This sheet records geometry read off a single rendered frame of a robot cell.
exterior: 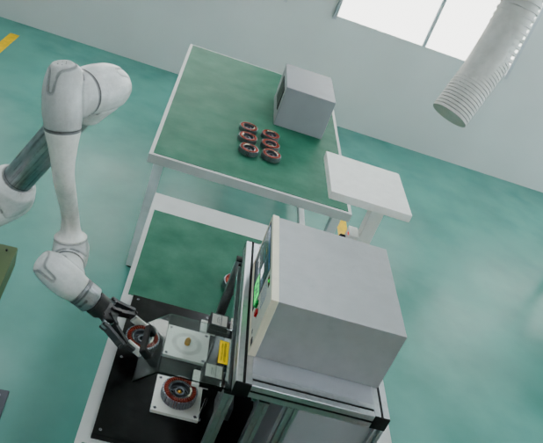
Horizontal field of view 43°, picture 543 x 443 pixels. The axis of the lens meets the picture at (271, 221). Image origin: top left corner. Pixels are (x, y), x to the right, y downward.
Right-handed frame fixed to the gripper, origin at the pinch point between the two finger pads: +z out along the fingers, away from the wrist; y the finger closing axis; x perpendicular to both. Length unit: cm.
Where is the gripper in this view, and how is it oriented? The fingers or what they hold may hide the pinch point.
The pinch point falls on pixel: (141, 338)
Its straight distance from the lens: 226.7
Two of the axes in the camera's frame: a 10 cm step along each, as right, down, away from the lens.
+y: -0.1, 5.2, -8.5
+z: 6.6, 6.4, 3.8
